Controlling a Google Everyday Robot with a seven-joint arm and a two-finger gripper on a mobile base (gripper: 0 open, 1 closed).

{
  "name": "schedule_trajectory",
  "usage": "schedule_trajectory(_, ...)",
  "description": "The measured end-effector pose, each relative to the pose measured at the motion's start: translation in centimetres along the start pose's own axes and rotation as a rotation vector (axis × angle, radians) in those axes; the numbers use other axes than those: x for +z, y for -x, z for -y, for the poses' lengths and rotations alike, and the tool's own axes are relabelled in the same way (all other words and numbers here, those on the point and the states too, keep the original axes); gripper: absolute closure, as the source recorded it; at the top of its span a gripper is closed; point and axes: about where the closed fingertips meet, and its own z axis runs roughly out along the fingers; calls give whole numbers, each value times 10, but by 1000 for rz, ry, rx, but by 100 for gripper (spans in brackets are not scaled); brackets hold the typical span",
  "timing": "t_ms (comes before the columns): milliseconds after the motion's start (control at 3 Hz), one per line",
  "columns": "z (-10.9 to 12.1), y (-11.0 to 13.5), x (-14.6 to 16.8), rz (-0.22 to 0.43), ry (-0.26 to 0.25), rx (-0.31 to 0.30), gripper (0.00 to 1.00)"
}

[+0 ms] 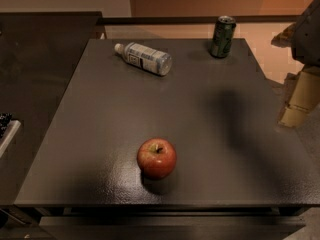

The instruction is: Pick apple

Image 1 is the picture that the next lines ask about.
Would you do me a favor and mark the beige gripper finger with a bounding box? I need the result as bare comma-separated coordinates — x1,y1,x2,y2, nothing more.
271,23,295,48
278,65,320,127

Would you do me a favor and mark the red apple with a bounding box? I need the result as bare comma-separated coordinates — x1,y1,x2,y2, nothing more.
137,138,177,180

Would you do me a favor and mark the green soda can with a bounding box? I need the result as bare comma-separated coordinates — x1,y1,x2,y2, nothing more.
210,16,236,58

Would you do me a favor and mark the clear plastic water bottle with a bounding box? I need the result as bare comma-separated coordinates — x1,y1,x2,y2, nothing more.
114,42,172,76

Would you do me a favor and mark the dark side counter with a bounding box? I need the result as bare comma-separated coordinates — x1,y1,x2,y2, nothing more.
0,12,101,207

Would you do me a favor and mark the dark lower table shelf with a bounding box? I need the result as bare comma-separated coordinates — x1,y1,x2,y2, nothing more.
40,211,305,240

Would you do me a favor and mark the white tray with dark items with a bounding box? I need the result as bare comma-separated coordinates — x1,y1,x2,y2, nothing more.
0,113,21,158

